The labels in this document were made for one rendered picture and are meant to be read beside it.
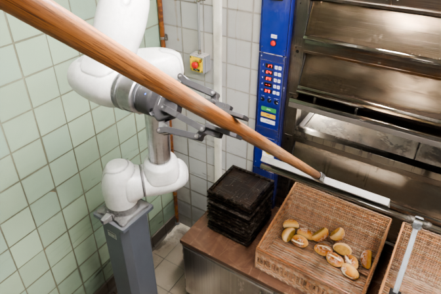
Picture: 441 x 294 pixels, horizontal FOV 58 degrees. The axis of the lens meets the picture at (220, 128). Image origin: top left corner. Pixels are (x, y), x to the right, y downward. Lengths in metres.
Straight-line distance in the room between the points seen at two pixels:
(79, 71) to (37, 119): 1.08
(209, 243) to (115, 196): 0.74
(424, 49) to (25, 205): 1.93
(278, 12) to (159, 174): 0.94
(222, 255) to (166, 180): 0.68
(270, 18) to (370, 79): 0.55
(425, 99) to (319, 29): 0.56
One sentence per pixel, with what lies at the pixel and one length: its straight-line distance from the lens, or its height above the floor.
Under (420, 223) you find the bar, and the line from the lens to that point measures 1.83.
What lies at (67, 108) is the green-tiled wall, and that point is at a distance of 2.08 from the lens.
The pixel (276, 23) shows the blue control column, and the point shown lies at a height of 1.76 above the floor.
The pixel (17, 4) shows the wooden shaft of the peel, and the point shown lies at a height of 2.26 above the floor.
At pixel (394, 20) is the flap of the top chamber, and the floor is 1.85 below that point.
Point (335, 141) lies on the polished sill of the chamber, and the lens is 2.17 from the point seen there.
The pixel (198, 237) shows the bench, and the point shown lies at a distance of 2.39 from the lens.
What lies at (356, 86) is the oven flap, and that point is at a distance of 1.99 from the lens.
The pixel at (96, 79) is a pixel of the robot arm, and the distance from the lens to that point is 0.89.
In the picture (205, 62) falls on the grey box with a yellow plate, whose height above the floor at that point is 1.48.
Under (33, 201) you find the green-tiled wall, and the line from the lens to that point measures 2.15.
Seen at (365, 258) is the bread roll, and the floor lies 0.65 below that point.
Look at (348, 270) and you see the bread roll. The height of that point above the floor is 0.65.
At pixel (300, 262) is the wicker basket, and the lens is 2.31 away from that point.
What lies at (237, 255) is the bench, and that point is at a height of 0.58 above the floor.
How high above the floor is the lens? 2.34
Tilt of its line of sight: 32 degrees down
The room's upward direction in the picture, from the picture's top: straight up
